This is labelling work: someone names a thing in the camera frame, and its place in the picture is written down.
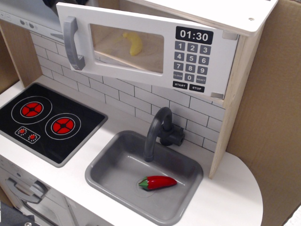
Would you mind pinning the white toy microwave door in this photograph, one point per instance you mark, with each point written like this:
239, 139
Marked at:
176, 54

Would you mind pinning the grey microwave door handle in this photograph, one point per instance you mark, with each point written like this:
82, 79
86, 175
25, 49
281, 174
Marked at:
70, 27

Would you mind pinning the wooden microwave cabinet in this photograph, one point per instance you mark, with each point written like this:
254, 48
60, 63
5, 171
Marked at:
208, 121

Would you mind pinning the dark grey toy faucet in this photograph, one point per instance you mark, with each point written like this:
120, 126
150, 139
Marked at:
163, 128

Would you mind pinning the grey toy sink basin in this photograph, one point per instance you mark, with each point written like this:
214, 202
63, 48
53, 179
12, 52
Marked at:
159, 190

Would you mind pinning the red toy chili pepper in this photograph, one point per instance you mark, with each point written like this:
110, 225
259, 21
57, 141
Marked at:
155, 182

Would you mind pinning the yellow toy banana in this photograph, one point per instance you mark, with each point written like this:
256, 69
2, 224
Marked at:
136, 42

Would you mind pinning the black toy stovetop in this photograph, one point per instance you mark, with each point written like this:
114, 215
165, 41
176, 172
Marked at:
48, 124

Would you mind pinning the brown cardboard panel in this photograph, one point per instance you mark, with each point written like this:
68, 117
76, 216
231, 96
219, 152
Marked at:
267, 132

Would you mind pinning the white toy oven door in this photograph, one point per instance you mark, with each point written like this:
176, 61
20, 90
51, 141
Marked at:
51, 211

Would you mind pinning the grey range hood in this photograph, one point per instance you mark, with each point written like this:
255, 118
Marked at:
39, 16

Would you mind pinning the grey oven door handle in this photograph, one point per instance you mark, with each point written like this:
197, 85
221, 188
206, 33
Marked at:
34, 194

